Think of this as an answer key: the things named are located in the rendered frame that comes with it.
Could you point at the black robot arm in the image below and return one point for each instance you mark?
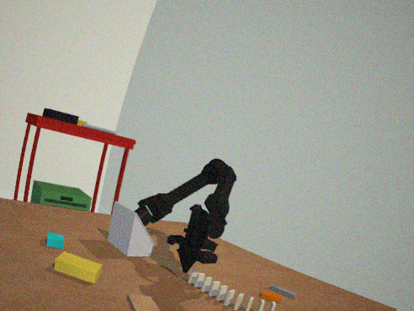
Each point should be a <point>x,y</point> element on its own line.
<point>212,223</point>

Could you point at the orange flat block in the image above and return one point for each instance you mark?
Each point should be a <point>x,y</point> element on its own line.
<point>272,296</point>

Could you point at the yellow flat block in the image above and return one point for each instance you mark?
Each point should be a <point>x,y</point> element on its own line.
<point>76,266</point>

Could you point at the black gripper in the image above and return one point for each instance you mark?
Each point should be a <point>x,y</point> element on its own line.
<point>189,250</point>

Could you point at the teal rectangular block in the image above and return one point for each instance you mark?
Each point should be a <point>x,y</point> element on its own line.
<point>54,240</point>

